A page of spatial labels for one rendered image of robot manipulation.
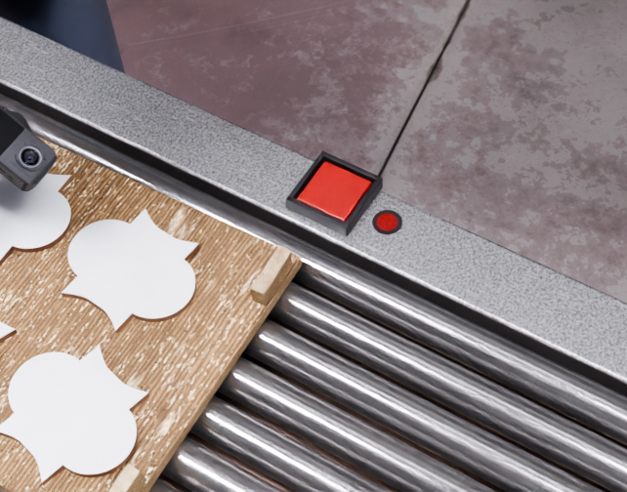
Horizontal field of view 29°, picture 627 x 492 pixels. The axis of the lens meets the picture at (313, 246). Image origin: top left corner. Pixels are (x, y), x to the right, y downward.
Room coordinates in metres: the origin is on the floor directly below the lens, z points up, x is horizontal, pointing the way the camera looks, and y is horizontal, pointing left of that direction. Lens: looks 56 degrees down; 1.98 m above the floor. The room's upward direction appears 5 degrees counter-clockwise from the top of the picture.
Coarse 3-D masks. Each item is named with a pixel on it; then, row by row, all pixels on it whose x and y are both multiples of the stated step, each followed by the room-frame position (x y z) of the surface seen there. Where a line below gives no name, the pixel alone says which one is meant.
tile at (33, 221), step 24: (0, 192) 0.80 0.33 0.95; (24, 192) 0.80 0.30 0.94; (48, 192) 0.79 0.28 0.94; (0, 216) 0.77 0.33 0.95; (24, 216) 0.77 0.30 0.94; (48, 216) 0.76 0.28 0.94; (0, 240) 0.74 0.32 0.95; (24, 240) 0.73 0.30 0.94; (48, 240) 0.73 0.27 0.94; (0, 264) 0.71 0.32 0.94
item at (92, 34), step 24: (0, 0) 1.30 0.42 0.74; (24, 0) 1.29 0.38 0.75; (48, 0) 1.29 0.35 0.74; (72, 0) 1.31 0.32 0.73; (96, 0) 1.34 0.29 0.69; (24, 24) 1.29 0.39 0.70; (48, 24) 1.29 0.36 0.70; (72, 24) 1.30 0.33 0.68; (96, 24) 1.33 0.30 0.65; (72, 48) 1.30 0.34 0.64; (96, 48) 1.32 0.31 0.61
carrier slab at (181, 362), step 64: (64, 192) 0.80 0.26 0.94; (128, 192) 0.79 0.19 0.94; (64, 256) 0.72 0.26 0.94; (192, 256) 0.70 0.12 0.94; (256, 256) 0.70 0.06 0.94; (0, 320) 0.64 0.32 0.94; (64, 320) 0.64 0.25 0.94; (192, 320) 0.63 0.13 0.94; (256, 320) 0.62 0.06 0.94; (0, 384) 0.57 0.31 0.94; (128, 384) 0.56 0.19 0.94; (192, 384) 0.56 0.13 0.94; (0, 448) 0.50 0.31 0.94
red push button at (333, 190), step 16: (320, 176) 0.80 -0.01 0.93; (336, 176) 0.80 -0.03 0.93; (352, 176) 0.79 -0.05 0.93; (304, 192) 0.78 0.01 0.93; (320, 192) 0.78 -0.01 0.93; (336, 192) 0.77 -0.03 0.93; (352, 192) 0.77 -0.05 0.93; (320, 208) 0.76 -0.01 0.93; (336, 208) 0.75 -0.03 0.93; (352, 208) 0.75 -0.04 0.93
